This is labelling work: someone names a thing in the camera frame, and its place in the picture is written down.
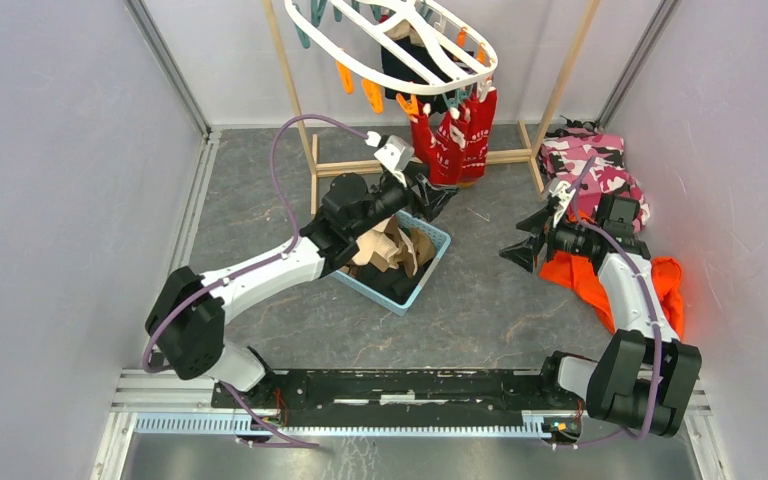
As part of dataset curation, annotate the purple cable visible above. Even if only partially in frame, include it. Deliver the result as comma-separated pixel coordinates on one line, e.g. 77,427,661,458
552,155,665,450
140,114,385,450

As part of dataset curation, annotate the teal clothespin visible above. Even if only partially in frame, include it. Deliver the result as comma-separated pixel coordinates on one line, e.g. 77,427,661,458
442,89,470,111

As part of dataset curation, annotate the orange cloth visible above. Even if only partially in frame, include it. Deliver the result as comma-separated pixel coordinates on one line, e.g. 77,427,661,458
539,252,685,339

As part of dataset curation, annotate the wooden hanger stand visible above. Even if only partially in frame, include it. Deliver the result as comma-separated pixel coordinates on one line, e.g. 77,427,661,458
260,1,602,214

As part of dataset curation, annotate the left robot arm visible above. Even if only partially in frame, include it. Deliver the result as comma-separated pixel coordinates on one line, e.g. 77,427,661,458
142,171,458,408

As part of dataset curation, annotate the red santa pattern sock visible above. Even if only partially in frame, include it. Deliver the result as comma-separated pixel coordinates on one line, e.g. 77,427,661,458
451,99,485,186

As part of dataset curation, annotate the black hanging sock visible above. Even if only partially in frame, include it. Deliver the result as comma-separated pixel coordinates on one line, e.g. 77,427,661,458
379,39,465,104

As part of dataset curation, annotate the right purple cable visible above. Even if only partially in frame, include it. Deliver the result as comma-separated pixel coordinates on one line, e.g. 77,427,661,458
552,155,665,450

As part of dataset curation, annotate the white round sock hanger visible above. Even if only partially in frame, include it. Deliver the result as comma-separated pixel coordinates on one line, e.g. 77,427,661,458
283,1,499,96

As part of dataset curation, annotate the beige red cuffed sock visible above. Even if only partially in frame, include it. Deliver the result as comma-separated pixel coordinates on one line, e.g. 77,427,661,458
385,20,424,46

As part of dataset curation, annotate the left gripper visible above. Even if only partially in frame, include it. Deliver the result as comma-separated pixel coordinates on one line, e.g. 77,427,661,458
349,161,461,240

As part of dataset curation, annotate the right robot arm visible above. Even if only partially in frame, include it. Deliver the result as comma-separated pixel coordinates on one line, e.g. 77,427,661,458
499,193,702,437

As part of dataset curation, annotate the tan sock in basket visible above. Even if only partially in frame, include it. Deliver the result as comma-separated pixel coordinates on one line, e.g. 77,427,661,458
348,215,437,278

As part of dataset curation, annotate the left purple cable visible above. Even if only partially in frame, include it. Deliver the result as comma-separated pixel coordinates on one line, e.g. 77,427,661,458
140,114,385,450

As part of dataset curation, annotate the white clothespin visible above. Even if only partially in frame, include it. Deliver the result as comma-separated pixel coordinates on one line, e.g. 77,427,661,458
475,77,494,103

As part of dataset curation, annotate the light blue laundry basket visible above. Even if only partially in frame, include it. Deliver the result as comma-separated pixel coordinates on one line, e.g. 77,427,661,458
331,211,451,316

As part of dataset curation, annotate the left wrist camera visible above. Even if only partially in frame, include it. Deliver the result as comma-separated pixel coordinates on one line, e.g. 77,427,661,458
365,131,414,187

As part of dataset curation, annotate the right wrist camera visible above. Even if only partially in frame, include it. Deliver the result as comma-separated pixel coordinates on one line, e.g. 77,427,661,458
547,178,577,228

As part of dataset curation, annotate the red white patterned sock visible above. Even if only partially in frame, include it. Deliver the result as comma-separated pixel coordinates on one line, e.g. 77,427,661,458
469,87,498,168

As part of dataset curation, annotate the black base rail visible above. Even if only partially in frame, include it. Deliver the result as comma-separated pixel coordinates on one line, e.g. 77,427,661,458
241,369,586,433

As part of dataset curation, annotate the orange clothespin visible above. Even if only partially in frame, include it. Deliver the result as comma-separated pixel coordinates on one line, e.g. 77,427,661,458
396,93,421,121
335,61,385,115

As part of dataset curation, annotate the pink camouflage cloth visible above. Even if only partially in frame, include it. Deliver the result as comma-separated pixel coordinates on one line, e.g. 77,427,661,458
538,128,651,233

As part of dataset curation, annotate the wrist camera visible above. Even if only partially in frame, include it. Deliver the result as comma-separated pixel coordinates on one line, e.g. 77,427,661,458
365,131,414,187
547,178,577,228

